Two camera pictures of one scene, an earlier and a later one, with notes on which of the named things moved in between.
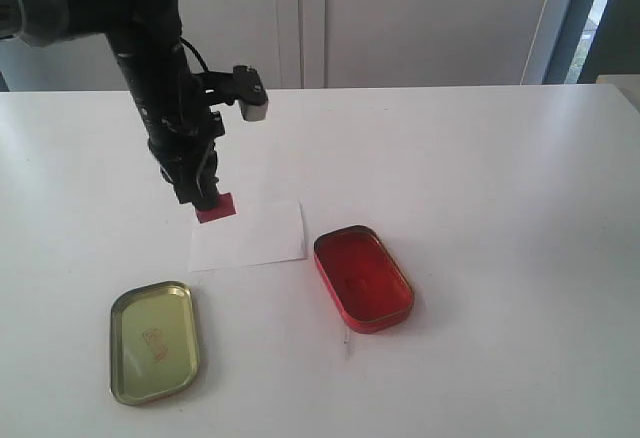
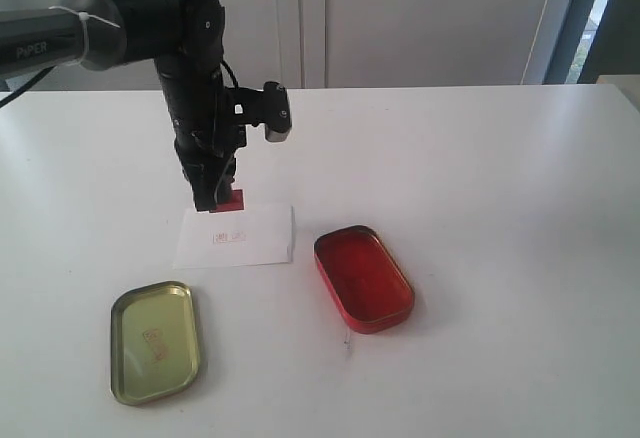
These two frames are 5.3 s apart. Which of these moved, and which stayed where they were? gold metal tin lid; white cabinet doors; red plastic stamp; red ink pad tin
Moved: red plastic stamp
Stayed: white cabinet doors; gold metal tin lid; red ink pad tin
